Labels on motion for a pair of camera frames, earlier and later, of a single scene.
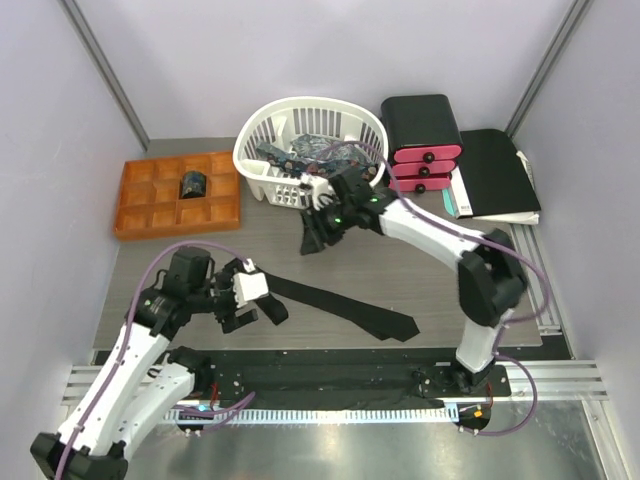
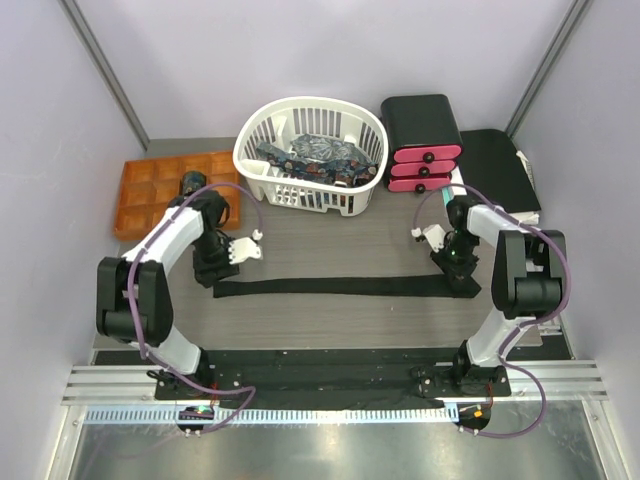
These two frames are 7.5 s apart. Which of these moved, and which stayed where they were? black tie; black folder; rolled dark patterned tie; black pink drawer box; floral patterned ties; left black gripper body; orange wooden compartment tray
Moved: black tie; left black gripper body
Stayed: black folder; rolled dark patterned tie; black pink drawer box; floral patterned ties; orange wooden compartment tray
